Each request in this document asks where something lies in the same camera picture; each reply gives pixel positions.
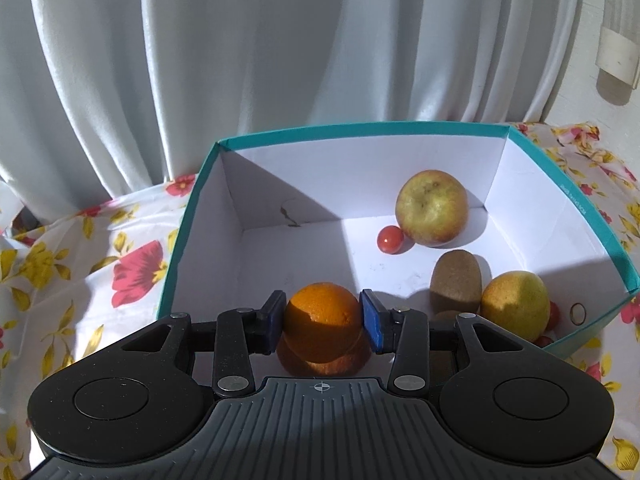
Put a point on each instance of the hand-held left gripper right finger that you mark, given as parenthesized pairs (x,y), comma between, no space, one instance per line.
(372,320)

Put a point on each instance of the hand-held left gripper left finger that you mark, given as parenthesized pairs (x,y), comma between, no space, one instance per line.
(274,322)

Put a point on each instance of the orange mandarin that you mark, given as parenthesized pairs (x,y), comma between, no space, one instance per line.
(320,320)

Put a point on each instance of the pink-red apple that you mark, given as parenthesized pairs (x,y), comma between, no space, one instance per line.
(345,366)

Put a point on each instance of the brown kiwi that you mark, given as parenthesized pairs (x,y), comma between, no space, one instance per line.
(456,280)
(447,316)

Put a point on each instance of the red cherry tomato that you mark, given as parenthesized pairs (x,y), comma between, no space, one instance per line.
(390,239)
(554,316)

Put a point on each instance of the red and yellow apple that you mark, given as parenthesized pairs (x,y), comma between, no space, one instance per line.
(432,207)

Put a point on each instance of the pale yellow apple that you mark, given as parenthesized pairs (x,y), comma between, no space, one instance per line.
(515,305)

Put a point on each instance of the teal cardboard box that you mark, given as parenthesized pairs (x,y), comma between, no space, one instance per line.
(350,175)

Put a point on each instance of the floral tablecloth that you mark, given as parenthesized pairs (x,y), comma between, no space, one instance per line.
(100,270)

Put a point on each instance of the white curtain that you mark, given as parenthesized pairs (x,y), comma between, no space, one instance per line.
(200,60)

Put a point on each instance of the white wall fixture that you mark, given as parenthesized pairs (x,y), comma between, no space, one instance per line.
(617,55)

